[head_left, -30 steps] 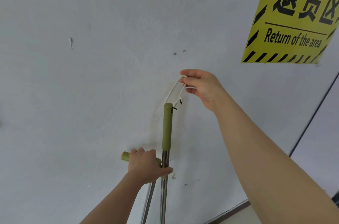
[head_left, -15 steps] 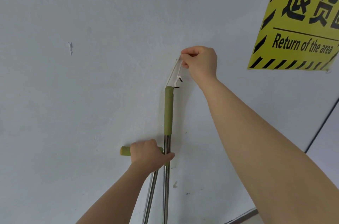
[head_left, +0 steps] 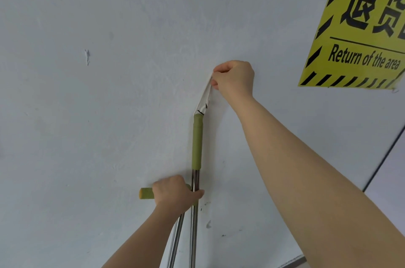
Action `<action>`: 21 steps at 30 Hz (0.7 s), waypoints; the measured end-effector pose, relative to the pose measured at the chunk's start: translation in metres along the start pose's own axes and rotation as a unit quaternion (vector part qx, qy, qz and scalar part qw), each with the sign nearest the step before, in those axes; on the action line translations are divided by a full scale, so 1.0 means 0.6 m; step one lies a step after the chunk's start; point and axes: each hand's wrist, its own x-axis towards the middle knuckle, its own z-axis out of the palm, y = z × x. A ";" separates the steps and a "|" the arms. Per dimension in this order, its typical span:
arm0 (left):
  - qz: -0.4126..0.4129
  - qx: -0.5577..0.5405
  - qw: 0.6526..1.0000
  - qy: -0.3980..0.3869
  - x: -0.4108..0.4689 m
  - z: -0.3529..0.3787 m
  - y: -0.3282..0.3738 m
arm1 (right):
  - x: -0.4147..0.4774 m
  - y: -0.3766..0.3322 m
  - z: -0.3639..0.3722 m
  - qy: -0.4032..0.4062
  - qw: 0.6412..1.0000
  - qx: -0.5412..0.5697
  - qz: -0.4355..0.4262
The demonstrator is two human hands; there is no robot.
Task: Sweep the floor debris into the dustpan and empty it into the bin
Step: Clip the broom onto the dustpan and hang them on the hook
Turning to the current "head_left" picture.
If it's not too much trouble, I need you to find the person's right hand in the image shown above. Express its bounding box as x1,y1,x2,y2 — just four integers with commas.
211,60,255,106

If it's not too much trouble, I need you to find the person's left hand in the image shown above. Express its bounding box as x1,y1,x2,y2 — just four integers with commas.
151,175,205,214

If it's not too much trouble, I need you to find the green dustpan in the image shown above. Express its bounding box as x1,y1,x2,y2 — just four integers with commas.
139,183,200,268

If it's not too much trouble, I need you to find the green broom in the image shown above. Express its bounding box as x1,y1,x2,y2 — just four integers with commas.
189,76,213,268

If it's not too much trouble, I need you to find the person's right forearm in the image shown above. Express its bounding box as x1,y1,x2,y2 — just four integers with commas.
235,95,405,268

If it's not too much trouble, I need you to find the person's left forearm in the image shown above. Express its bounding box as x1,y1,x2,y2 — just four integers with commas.
101,204,190,268

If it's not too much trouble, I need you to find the yellow black striped wall sign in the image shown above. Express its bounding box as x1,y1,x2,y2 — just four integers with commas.
298,0,405,89

